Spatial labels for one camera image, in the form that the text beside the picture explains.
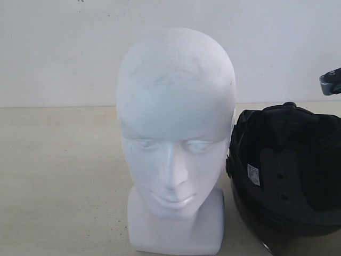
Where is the black helmet with visor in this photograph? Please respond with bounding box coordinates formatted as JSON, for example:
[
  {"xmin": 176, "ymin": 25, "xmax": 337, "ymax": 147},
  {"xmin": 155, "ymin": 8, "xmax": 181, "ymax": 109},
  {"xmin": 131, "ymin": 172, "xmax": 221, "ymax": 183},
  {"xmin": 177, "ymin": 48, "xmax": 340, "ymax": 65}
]
[{"xmin": 226, "ymin": 102, "xmax": 340, "ymax": 255}]

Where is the white mannequin head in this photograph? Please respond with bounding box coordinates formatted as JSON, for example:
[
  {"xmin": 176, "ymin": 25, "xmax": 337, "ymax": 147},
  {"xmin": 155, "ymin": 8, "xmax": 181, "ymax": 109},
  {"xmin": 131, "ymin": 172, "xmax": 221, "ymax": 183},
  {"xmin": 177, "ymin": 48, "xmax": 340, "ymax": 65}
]
[{"xmin": 116, "ymin": 27, "xmax": 236, "ymax": 255}]

